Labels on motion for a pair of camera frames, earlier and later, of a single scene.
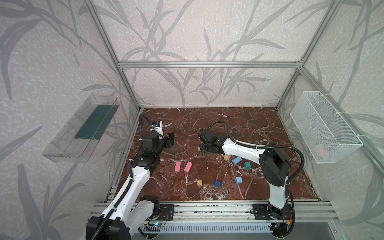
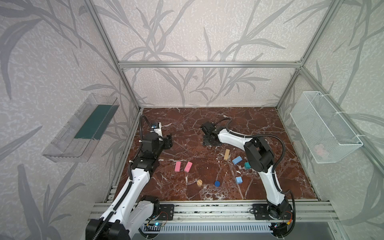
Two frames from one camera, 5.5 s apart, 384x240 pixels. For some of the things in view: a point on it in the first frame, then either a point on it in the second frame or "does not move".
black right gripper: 205,146 -> 208,131
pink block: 188,166 does not move
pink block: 177,166 does not move
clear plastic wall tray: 75,142 does not move
